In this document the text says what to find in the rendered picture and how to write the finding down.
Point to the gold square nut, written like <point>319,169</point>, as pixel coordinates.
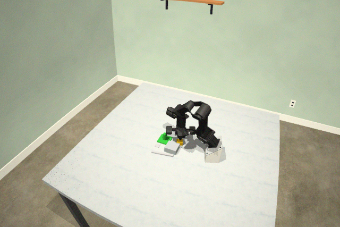
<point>179,141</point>

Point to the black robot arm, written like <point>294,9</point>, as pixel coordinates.
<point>202,131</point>

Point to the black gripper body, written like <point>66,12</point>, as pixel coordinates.
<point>169,129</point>

